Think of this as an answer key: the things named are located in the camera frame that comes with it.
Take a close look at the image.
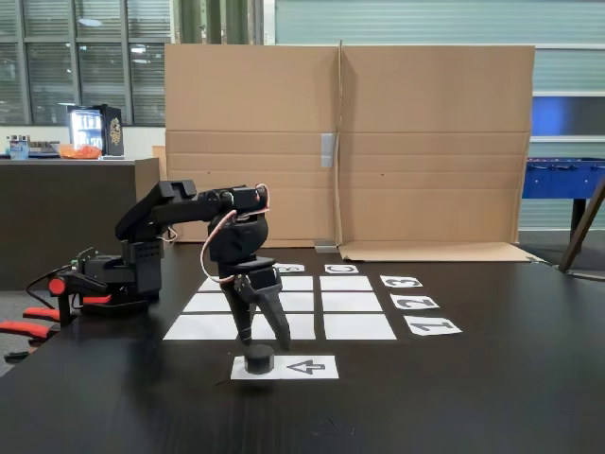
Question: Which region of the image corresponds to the black round token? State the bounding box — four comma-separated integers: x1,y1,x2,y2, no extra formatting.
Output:
244,344,276,375

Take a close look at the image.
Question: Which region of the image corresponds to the white arrow paper sheet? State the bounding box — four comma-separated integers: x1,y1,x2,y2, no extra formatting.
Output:
230,355,340,381

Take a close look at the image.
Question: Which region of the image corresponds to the paper sheet number 3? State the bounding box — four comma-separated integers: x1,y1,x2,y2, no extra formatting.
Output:
379,274,424,288

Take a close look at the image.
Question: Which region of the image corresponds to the paper sheet number 2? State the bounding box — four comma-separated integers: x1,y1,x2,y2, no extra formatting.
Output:
389,293,441,311

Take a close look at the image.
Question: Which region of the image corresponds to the thin brown cardboard sheet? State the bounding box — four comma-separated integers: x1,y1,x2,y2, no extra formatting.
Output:
151,145,171,190

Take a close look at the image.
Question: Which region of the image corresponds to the paper sheet number 1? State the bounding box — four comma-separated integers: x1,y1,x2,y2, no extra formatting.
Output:
403,316,464,338

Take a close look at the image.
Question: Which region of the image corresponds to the brown cardboard screen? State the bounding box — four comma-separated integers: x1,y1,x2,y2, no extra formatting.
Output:
164,43,342,250
336,40,543,263

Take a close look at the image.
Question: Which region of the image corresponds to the red and black clamp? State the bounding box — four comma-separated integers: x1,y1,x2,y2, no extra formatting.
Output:
46,271,114,328

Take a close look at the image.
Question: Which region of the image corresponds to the black mini fridge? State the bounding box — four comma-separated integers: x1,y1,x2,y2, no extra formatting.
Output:
66,103,126,157

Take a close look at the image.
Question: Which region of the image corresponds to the orange snack bag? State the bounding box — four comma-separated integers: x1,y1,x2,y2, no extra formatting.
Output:
57,143,104,161

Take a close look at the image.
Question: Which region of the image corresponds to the dark brown counter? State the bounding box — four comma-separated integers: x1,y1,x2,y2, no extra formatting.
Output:
0,158,164,292

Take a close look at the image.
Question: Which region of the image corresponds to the blue and white box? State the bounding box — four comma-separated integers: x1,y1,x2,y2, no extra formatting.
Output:
8,133,30,161

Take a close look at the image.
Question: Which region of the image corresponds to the blue foosball table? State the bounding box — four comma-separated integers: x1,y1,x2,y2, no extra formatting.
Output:
521,157,605,259

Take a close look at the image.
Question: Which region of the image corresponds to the dark wooden leg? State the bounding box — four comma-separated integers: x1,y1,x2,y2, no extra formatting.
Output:
559,178,605,274

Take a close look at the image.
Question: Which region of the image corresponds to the red handled clamp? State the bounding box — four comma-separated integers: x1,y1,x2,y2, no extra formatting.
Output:
0,306,61,342

